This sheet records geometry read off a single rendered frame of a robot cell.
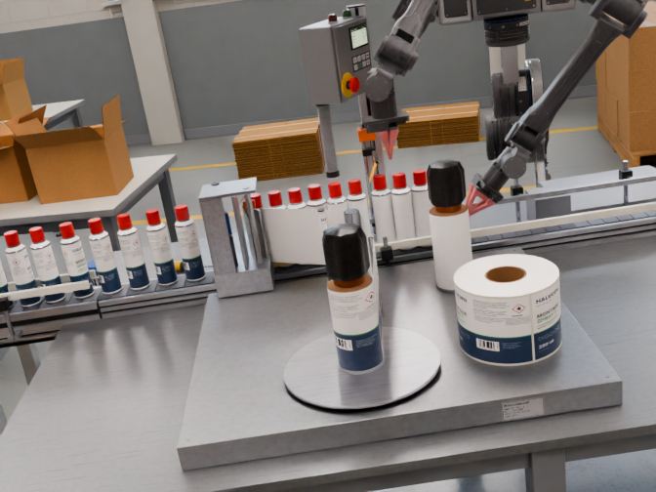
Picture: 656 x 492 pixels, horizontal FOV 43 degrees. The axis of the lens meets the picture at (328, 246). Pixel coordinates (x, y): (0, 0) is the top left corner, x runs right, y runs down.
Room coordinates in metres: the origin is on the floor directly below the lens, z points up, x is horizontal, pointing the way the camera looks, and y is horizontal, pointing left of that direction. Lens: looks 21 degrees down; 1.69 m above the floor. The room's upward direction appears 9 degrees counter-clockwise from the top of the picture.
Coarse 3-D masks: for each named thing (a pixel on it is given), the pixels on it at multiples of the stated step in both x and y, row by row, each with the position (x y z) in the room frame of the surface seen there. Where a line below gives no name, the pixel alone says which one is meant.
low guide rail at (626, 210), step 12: (636, 204) 1.99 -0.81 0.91; (648, 204) 1.98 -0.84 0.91; (564, 216) 1.99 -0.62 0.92; (576, 216) 1.98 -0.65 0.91; (588, 216) 1.98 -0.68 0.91; (600, 216) 1.98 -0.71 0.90; (612, 216) 1.98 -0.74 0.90; (480, 228) 1.99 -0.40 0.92; (492, 228) 1.98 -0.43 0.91; (504, 228) 1.98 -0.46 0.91; (516, 228) 1.98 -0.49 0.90; (528, 228) 1.98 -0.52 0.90; (408, 240) 1.98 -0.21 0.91; (420, 240) 1.98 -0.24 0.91
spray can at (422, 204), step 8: (416, 176) 2.01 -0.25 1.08; (424, 176) 2.01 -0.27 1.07; (416, 184) 2.01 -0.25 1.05; (424, 184) 2.01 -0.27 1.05; (416, 192) 2.00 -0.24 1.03; (424, 192) 1.99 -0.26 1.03; (416, 200) 2.00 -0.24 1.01; (424, 200) 1.99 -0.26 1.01; (416, 208) 2.00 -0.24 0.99; (424, 208) 1.99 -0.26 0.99; (416, 216) 2.01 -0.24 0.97; (424, 216) 1.99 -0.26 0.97; (416, 224) 2.01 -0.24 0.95; (424, 224) 1.99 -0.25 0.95; (416, 232) 2.01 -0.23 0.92; (424, 232) 2.00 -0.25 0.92; (424, 248) 2.00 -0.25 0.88
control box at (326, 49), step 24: (312, 24) 2.10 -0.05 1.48; (336, 24) 2.04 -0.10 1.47; (312, 48) 2.05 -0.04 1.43; (336, 48) 2.02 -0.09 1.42; (360, 48) 2.11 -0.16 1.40; (312, 72) 2.06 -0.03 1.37; (336, 72) 2.02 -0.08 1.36; (360, 72) 2.10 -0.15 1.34; (312, 96) 2.06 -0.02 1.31; (336, 96) 2.02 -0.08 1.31
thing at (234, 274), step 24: (216, 216) 1.87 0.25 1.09; (240, 216) 1.94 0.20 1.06; (216, 240) 1.87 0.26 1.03; (240, 240) 1.88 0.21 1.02; (216, 264) 1.87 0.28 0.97; (240, 264) 1.93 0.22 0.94; (264, 264) 1.90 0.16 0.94; (216, 288) 1.87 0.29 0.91; (240, 288) 1.87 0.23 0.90; (264, 288) 1.87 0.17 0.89
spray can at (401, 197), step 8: (392, 176) 2.02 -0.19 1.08; (400, 176) 2.00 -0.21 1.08; (400, 184) 2.00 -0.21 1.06; (392, 192) 2.01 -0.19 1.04; (400, 192) 2.00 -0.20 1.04; (408, 192) 2.00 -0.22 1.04; (392, 200) 2.01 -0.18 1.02; (400, 200) 2.00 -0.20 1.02; (408, 200) 2.00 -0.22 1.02; (400, 208) 2.00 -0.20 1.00; (408, 208) 2.00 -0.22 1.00; (400, 216) 2.00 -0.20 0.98; (408, 216) 2.00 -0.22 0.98; (400, 224) 2.00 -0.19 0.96; (408, 224) 2.00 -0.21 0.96; (400, 232) 2.00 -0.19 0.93; (408, 232) 1.99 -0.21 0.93; (408, 248) 1.99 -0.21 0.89
